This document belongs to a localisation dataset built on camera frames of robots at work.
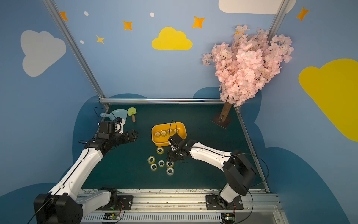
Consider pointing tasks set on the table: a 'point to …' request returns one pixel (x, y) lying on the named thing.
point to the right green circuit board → (230, 217)
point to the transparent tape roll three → (169, 131)
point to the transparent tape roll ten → (169, 166)
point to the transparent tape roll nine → (170, 171)
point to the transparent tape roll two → (163, 133)
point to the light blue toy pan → (122, 113)
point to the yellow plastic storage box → (163, 141)
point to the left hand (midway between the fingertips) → (132, 133)
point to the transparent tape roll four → (175, 130)
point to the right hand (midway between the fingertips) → (171, 156)
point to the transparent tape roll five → (160, 150)
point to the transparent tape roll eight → (154, 167)
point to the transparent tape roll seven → (161, 163)
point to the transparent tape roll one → (157, 134)
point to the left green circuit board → (111, 216)
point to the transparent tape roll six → (151, 159)
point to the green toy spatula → (132, 111)
